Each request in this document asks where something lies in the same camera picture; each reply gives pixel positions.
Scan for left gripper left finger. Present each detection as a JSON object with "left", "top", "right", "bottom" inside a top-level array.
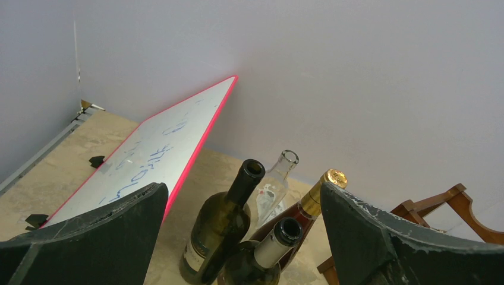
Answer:
[{"left": 1, "top": 183, "right": 169, "bottom": 284}]

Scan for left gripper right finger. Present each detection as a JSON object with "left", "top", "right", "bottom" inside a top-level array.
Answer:
[{"left": 320, "top": 182, "right": 503, "bottom": 284}]

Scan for gold capped red wine bottle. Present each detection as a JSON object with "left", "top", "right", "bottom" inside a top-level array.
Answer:
[{"left": 250, "top": 169, "right": 348, "bottom": 271}]

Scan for dark green wine bottle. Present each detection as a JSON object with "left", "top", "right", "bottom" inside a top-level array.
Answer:
[{"left": 179, "top": 159, "right": 266, "bottom": 284}]

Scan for silver capped bottle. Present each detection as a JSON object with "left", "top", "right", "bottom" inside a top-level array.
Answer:
[{"left": 217, "top": 217, "right": 303, "bottom": 285}]

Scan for clear glass bottle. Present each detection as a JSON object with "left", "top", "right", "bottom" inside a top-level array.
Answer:
[{"left": 245, "top": 150, "right": 299, "bottom": 239}]

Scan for wooden wine rack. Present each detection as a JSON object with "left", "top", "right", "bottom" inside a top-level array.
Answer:
[{"left": 317, "top": 182, "right": 504, "bottom": 285}]

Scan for red framed whiteboard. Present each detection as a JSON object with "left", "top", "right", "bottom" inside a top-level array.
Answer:
[{"left": 45, "top": 75, "right": 238, "bottom": 226}]

